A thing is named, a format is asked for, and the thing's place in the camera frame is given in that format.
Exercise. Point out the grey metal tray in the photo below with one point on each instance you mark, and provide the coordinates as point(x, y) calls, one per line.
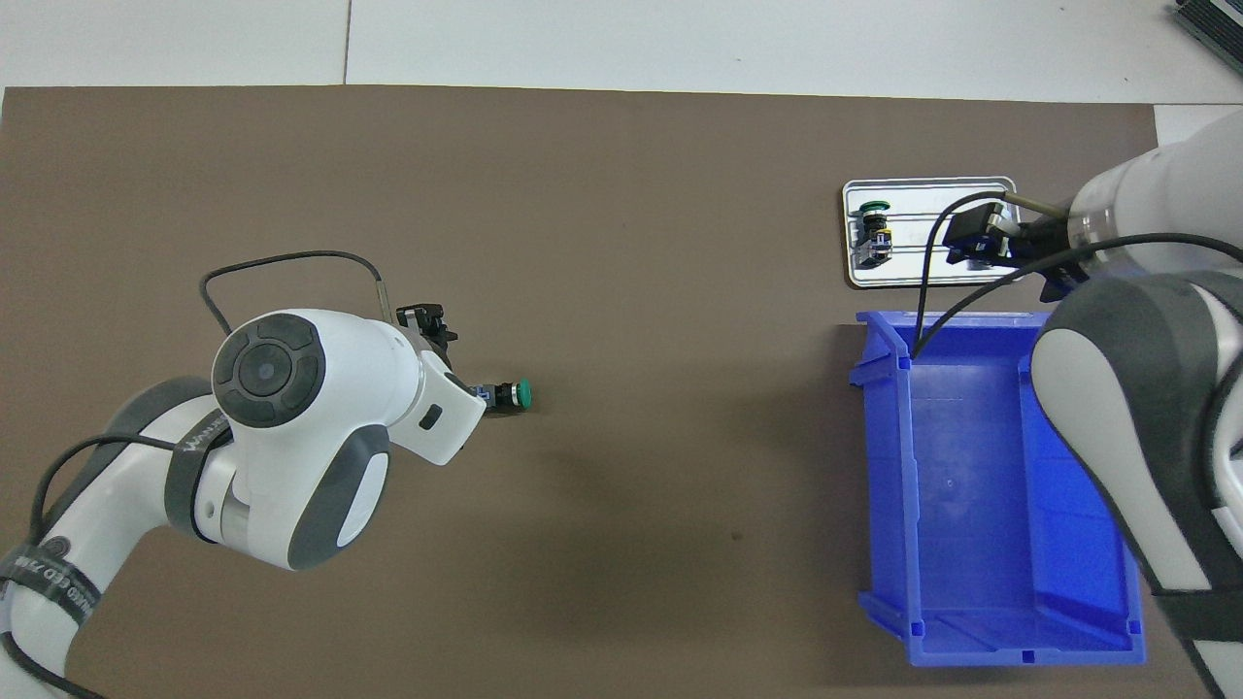
point(913, 272)

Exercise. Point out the green push button switch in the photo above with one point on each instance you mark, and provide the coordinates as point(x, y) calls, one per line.
point(874, 233)
point(522, 393)

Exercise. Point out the brown table mat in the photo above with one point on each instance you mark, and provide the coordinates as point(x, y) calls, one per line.
point(631, 291)

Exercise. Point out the blue plastic storage bin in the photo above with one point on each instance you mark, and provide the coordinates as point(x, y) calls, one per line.
point(971, 505)

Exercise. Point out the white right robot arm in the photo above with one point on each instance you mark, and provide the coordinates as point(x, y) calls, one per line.
point(1136, 408)

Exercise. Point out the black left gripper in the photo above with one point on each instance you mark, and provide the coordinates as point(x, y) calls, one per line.
point(427, 320)

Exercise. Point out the grey ribbed device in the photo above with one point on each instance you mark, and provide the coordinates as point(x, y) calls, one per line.
point(1214, 24)

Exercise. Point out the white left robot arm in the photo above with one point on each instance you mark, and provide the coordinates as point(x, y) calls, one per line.
point(320, 437)

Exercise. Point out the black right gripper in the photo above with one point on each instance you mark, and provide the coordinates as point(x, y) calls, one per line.
point(1044, 243)

